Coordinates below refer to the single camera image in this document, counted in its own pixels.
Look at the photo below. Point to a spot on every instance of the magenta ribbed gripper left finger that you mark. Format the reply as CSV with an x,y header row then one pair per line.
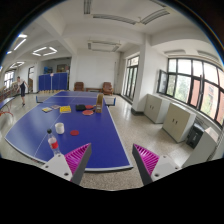
x,y
70,166

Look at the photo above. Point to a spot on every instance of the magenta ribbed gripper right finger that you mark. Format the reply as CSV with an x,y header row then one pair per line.
x,y
151,166

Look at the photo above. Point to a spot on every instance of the clear bottle red label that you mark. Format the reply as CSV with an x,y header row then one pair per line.
x,y
53,143

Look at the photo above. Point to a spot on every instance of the small red round coaster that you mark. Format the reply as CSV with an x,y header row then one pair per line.
x,y
74,132

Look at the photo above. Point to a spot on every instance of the white cup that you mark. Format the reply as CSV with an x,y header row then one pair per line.
x,y
59,128

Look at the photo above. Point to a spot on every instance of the blue table tennis table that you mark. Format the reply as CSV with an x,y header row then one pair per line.
x,y
29,134

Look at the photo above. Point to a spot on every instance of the near beige cabinet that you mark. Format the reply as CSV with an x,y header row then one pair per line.
x,y
178,122

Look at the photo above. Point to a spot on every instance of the beige cabinet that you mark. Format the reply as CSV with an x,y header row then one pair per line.
x,y
178,122
156,108

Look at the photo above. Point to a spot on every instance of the black box on floor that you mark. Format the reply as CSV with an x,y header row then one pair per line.
x,y
194,135

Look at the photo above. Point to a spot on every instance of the red table tennis paddle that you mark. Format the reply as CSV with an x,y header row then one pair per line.
x,y
87,112

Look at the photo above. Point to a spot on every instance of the yellow book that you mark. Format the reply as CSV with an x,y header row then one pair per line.
x,y
65,109

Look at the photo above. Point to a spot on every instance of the far beige cabinet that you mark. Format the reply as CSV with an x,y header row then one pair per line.
x,y
156,108

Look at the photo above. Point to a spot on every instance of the small yellow card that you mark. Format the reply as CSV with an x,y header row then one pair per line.
x,y
46,109

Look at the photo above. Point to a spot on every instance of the wooden box stand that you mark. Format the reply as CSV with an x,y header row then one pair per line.
x,y
99,103

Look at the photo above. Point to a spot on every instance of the white storage bin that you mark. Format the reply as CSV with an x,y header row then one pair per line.
x,y
110,100

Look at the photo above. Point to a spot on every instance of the left brown armchair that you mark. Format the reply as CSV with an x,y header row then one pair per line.
x,y
79,86

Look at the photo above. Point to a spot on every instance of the brown armchair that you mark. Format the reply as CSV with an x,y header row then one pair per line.
x,y
79,86
107,88

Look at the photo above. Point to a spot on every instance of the blue partition barrier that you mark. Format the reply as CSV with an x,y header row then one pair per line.
x,y
53,81

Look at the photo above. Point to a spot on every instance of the right brown armchair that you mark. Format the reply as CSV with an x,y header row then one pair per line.
x,y
107,88

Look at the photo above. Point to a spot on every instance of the person in dark clothes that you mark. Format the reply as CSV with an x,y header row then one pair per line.
x,y
21,86

